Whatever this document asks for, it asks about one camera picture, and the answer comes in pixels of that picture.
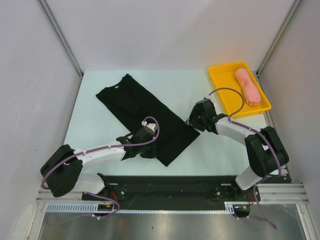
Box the black t-shirt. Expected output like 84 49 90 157
95 73 201 168

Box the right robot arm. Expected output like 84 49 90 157
187 98 289 201

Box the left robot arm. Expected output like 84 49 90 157
40 123 159 200

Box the yellow plastic tray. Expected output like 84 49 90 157
208 61 272 119

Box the rolled pink t-shirt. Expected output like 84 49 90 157
234 68 262 106

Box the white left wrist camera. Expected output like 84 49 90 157
141 120 158 132

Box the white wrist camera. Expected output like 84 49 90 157
207 97 215 104
141 120 158 132

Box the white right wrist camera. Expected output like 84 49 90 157
207 97 215 104

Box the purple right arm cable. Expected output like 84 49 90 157
207 87 282 230

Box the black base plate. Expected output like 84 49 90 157
81 175 261 209

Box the white slotted cable duct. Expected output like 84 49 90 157
46 202 234 215

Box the right aluminium frame post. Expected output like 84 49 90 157
256 0 304 78

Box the aluminium frame post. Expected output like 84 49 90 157
36 0 84 79
256 0 304 78

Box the left aluminium frame post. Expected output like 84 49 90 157
36 0 84 79

